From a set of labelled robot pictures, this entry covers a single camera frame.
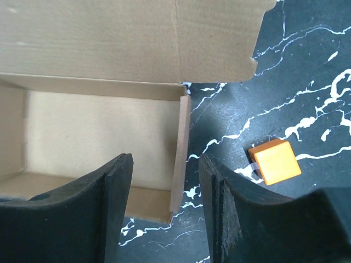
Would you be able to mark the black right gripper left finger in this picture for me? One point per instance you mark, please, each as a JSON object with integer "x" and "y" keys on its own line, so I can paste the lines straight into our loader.
{"x": 78, "y": 222}

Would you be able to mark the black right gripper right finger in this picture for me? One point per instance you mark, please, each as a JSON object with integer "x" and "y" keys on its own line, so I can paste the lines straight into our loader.
{"x": 248, "y": 223}

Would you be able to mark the small orange cube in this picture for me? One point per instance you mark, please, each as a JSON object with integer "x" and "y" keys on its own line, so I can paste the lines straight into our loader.
{"x": 276, "y": 161}

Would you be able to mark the cardboard box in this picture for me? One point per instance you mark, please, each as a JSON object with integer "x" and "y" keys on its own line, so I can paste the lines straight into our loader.
{"x": 84, "y": 81}

